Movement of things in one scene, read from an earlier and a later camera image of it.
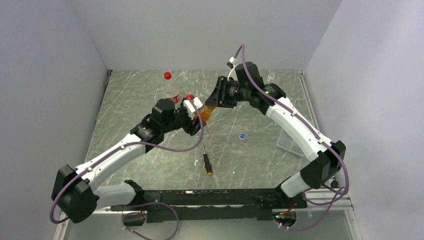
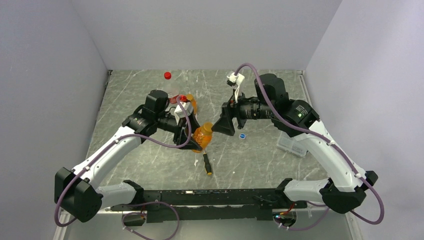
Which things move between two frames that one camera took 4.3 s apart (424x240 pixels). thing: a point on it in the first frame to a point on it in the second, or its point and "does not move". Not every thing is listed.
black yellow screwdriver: (207, 167) does not move
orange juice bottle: (205, 113) to (203, 135)
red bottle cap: (167, 75) does not move
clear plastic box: (287, 142) does not move
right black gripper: (218, 97) to (225, 124)
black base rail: (213, 205) does not move
